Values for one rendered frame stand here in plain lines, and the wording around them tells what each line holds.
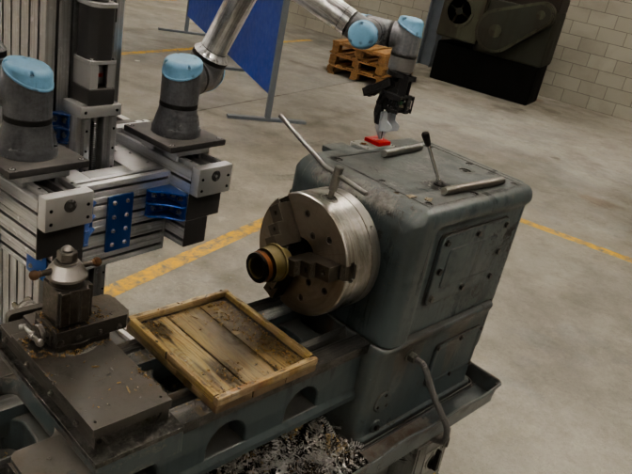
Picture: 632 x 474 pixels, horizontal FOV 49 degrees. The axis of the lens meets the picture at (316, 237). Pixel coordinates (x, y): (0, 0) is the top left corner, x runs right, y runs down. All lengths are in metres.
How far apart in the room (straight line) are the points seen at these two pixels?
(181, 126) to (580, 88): 9.89
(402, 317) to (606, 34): 9.99
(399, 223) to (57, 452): 0.91
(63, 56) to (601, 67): 10.12
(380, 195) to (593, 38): 9.96
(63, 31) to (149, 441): 1.17
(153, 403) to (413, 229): 0.73
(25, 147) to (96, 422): 0.80
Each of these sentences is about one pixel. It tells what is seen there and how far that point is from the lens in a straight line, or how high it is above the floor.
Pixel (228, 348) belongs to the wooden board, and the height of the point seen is 0.89.
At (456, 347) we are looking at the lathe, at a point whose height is 0.74.
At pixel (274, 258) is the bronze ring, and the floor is 1.11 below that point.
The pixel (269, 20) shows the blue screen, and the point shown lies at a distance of 6.98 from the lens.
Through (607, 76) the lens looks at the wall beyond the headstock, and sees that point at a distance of 11.59.
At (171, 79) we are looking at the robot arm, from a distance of 2.13.
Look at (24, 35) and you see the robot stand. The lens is 2.13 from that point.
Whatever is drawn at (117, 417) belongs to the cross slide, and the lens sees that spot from 1.33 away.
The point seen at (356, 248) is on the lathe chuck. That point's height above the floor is 1.16.
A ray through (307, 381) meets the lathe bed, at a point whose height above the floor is 0.81.
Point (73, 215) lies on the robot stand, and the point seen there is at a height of 1.06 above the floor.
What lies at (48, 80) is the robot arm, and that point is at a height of 1.36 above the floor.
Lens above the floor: 1.84
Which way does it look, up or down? 24 degrees down
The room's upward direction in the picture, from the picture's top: 12 degrees clockwise
